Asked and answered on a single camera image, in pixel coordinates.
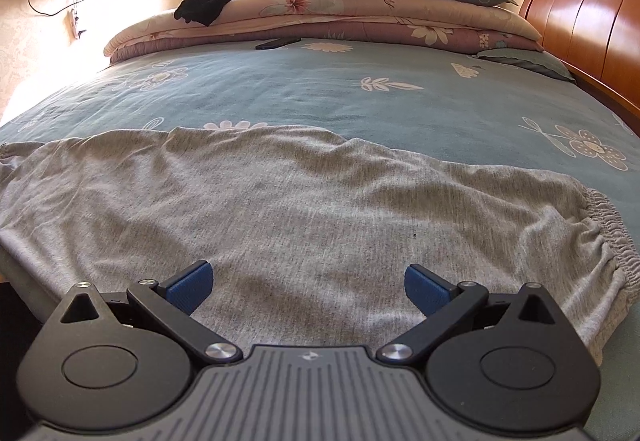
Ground black smartphone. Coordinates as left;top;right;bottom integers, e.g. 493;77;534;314
255;37;302;51

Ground wall power cable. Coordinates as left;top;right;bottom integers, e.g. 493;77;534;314
27;0;94;42

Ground pink floral folded quilt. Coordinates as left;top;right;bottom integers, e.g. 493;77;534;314
103;0;541;64

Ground orange wooden headboard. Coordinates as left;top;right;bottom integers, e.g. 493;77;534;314
520;0;640;132

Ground blue floral bed sheet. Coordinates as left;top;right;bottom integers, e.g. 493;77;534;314
1;39;639;440

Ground grey sweatpants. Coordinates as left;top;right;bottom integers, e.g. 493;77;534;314
1;127;639;357

